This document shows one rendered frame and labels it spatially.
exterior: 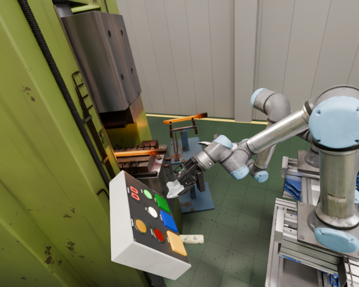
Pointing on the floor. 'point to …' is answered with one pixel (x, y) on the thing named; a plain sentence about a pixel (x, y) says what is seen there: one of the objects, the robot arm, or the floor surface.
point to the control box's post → (156, 280)
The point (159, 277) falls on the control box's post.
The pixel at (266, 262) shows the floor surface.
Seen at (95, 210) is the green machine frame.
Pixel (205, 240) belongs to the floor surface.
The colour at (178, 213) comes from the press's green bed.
